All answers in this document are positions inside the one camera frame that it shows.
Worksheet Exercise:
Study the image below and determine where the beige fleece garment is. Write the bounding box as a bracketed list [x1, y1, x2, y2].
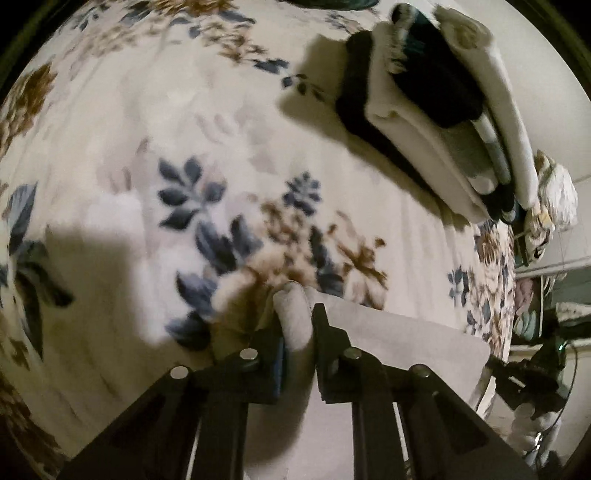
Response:
[245, 282, 490, 479]

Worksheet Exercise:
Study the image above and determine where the white shelf unit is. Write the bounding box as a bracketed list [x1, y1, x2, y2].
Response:
[511, 265, 590, 354]

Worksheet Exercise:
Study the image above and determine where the black folded garment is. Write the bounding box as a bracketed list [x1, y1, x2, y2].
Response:
[334, 31, 521, 222]

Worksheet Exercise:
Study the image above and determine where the floral fleece blanket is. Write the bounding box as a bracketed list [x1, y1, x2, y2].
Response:
[1, 1, 515, 479]

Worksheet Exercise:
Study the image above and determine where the cream folded garment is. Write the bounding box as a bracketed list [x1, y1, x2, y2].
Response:
[365, 22, 489, 223]

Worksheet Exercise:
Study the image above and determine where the grey striped folded garment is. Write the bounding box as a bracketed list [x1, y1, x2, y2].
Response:
[441, 108, 512, 196]

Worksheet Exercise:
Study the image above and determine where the white crumpled plastic bag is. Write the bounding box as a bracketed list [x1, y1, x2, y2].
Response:
[522, 150, 578, 263]

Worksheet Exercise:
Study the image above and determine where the dark green folded garment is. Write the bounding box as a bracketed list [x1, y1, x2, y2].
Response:
[386, 3, 485, 128]

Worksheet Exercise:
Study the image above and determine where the white rolled garment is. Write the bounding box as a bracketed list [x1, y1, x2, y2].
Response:
[434, 5, 539, 210]

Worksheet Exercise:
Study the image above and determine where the black device with cable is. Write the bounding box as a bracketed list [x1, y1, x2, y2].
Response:
[486, 335, 572, 468]

